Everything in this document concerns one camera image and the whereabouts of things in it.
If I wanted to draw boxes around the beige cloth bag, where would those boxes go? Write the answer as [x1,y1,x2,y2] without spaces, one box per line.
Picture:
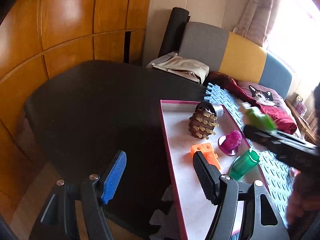
[146,52,210,85]

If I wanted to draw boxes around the green plant toy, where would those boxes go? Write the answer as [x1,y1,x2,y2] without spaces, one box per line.
[241,102,277,133]

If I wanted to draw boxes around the cat print pillow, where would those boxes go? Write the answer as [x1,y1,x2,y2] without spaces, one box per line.
[237,81,300,130]

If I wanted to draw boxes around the orange block toy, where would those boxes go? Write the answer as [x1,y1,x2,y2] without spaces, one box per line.
[190,142,222,170]

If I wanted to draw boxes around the dark red cloth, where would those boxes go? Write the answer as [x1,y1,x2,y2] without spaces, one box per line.
[207,71,298,135]

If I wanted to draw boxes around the wooden wardrobe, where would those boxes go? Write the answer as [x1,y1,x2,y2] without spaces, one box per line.
[0,0,153,225]

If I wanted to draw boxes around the grey yellow blue headboard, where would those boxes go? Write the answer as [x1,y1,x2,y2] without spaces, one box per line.
[178,22,293,98]

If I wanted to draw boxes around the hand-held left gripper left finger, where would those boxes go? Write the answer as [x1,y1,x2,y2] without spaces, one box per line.
[29,151,127,240]

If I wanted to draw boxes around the black rolled mat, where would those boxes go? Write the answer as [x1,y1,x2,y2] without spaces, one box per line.
[159,6,190,58]

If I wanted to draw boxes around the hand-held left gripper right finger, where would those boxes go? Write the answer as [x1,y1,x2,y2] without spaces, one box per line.
[192,151,288,240]

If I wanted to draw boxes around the wooden nightstand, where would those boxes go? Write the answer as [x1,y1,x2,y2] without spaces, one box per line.
[285,95,320,143]

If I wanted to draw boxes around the green plastic cup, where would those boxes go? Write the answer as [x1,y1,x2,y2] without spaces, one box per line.
[229,149,260,182]

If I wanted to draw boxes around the magenta plastic toy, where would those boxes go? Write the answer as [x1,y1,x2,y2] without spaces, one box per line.
[218,130,242,155]

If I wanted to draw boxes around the brown pin massage brush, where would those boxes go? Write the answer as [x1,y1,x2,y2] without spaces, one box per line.
[188,109,220,140]

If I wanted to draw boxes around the person's right hand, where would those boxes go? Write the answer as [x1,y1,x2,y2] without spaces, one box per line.
[286,172,320,233]

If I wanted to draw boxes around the beige curtain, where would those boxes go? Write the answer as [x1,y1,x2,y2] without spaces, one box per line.
[236,0,278,47]

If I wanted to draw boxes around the white tray with pink rim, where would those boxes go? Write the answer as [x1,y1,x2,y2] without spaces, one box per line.
[160,99,270,240]

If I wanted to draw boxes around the bright window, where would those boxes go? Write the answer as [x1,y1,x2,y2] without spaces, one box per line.
[265,0,320,73]

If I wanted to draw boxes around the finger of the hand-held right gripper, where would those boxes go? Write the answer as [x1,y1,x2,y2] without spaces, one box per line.
[243,124,283,148]

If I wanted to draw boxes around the blue foam puzzle mat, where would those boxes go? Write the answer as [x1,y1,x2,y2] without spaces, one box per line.
[149,82,310,240]

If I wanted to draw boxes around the black and silver cylinder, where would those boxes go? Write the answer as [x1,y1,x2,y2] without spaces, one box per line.
[195,101,224,118]

